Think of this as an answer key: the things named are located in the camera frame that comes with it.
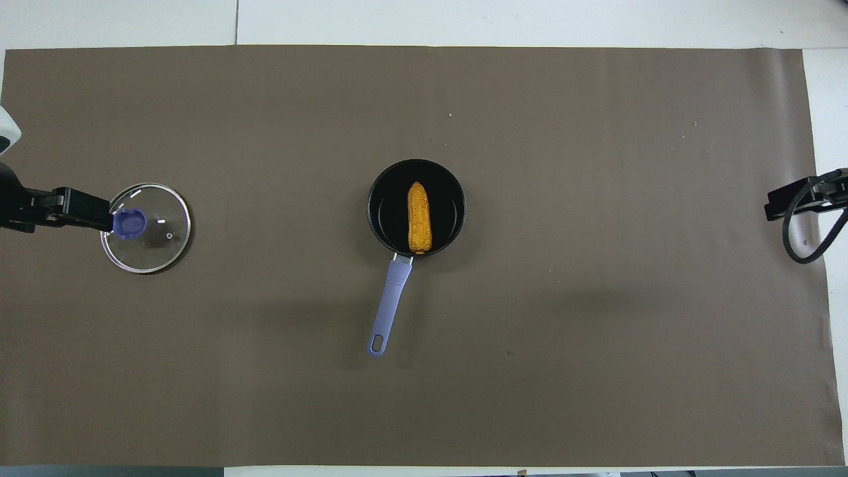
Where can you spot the yellow toy corn cob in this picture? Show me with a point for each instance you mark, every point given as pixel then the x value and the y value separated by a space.
pixel 419 218

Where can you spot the brown table mat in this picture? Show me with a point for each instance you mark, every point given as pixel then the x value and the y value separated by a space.
pixel 530 364

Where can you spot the glass lid with purple knob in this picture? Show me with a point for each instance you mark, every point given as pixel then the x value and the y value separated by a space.
pixel 159 248

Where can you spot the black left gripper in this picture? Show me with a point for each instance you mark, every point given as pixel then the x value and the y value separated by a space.
pixel 76 209

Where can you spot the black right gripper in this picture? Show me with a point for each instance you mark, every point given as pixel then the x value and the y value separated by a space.
pixel 831 189

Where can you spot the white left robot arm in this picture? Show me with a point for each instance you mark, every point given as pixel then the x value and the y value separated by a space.
pixel 6 132

